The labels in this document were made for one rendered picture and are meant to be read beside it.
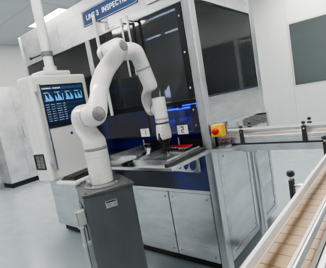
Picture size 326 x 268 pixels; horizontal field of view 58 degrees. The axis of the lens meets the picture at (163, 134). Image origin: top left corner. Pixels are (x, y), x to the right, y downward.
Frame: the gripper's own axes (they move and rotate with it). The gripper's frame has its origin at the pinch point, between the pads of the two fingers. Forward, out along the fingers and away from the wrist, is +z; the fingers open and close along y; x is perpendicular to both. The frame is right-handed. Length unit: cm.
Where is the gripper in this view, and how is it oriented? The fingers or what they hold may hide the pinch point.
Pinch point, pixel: (166, 147)
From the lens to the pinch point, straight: 184.0
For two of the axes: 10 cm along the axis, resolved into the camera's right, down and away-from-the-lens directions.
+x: 7.6, -0.5, -6.4
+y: -6.2, 2.0, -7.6
